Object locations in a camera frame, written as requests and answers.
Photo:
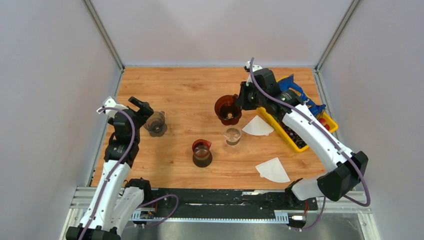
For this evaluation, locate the red strawberries cluster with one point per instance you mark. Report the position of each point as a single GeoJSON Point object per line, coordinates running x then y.
{"type": "Point", "coordinates": [325, 123]}

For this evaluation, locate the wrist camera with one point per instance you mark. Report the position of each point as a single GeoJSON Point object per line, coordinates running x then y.
{"type": "Point", "coordinates": [251, 69]}
{"type": "Point", "coordinates": [110, 107]}

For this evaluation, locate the amber coffee dripper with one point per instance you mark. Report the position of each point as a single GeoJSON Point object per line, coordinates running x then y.
{"type": "Point", "coordinates": [227, 111]}

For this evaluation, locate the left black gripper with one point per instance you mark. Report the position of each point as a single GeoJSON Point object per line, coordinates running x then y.
{"type": "Point", "coordinates": [145, 110]}

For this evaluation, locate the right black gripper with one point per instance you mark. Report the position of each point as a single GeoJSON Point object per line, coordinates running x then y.
{"type": "Point", "coordinates": [242, 103]}

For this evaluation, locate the grey smoky coffee dripper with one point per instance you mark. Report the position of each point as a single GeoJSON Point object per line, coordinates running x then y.
{"type": "Point", "coordinates": [156, 124]}

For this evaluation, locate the brown glass carafe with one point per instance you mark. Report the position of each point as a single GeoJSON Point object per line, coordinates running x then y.
{"type": "Point", "coordinates": [201, 153]}

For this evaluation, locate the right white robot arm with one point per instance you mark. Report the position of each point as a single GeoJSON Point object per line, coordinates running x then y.
{"type": "Point", "coordinates": [344, 168]}

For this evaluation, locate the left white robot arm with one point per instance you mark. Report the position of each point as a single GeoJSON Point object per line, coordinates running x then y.
{"type": "Point", "coordinates": [111, 206]}

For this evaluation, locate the clear glass server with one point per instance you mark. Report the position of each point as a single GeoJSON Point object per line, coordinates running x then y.
{"type": "Point", "coordinates": [232, 135]}

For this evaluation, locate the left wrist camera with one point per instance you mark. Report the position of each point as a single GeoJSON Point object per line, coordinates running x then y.
{"type": "Point", "coordinates": [110, 107]}

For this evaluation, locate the blue chips bag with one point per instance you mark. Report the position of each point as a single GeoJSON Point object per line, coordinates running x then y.
{"type": "Point", "coordinates": [288, 83]}

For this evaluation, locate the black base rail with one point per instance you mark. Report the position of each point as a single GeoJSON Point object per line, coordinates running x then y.
{"type": "Point", "coordinates": [222, 204]}

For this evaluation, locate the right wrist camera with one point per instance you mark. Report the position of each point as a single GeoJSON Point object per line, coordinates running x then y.
{"type": "Point", "coordinates": [251, 69]}

